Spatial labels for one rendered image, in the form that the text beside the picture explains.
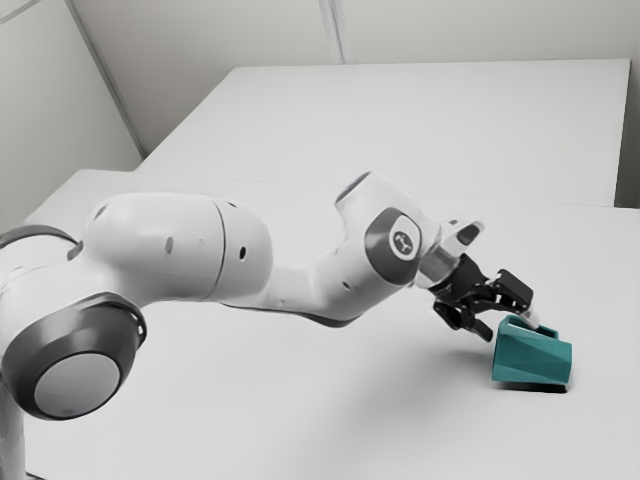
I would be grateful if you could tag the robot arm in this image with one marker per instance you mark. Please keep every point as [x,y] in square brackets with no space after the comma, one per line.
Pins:
[210,260]

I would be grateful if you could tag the teal faceted mug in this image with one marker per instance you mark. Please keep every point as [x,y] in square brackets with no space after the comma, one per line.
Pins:
[531,357]

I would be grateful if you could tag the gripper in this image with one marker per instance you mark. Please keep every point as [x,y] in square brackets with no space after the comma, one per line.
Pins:
[465,285]

